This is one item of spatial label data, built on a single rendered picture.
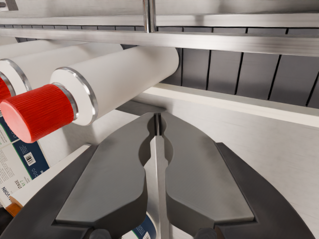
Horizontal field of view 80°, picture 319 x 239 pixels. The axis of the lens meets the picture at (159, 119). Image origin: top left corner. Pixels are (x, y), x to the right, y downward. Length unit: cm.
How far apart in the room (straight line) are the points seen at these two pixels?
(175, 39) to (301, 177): 30
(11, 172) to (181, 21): 58
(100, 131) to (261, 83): 35
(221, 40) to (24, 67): 19
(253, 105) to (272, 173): 19
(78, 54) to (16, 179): 49
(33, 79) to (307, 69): 28
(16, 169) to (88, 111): 53
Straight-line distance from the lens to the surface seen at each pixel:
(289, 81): 26
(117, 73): 18
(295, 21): 25
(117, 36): 23
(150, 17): 20
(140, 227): 56
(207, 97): 24
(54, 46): 33
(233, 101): 24
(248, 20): 25
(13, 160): 66
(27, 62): 25
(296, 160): 37
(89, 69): 17
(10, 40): 58
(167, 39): 19
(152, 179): 45
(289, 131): 34
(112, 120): 42
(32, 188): 47
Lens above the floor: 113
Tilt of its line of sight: 48 degrees down
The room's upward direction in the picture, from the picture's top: 132 degrees counter-clockwise
